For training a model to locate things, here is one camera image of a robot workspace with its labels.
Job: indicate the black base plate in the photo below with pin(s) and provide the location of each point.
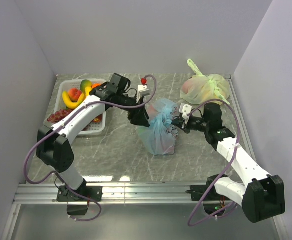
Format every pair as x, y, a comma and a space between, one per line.
213, 201
78, 201

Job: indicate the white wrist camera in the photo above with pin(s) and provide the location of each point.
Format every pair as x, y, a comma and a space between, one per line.
185, 110
142, 89

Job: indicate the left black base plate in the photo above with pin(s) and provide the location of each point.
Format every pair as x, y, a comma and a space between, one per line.
78, 201

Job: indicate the white plastic fruit basket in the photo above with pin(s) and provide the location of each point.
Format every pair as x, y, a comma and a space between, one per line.
93, 128

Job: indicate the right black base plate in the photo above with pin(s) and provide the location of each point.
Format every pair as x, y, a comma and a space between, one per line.
213, 201

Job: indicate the single yellow banana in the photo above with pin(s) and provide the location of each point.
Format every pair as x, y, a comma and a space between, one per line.
68, 103

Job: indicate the small red fake apple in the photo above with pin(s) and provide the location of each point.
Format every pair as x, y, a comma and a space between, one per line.
97, 119

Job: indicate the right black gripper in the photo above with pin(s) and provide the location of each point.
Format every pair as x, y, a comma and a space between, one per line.
185, 127

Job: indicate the light purple grape bunch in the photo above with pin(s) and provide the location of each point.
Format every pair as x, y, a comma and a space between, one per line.
58, 116

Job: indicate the yellow banana bunch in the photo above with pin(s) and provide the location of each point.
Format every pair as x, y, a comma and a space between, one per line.
87, 91

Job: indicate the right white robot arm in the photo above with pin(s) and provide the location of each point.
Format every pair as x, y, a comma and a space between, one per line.
260, 194

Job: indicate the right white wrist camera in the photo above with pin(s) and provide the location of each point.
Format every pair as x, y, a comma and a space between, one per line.
185, 110

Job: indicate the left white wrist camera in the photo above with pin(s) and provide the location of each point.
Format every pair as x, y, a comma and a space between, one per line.
142, 89

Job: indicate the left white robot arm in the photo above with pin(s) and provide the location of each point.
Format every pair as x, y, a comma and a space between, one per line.
54, 143

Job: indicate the orange fake fruit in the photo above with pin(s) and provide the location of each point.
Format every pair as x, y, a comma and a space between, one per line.
94, 85

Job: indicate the green yellow mango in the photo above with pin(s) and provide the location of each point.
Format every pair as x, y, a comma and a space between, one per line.
85, 83

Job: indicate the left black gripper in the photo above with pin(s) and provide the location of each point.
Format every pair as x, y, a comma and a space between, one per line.
138, 116

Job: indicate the blue printed plastic bag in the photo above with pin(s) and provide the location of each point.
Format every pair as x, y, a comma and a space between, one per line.
160, 137

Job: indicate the orange red fake peach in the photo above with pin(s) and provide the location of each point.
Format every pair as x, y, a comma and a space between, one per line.
74, 94

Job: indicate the tied green plastic bag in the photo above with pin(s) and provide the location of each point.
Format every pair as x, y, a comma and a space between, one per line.
200, 88

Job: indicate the aluminium mounting rail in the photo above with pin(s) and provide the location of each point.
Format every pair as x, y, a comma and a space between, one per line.
114, 193

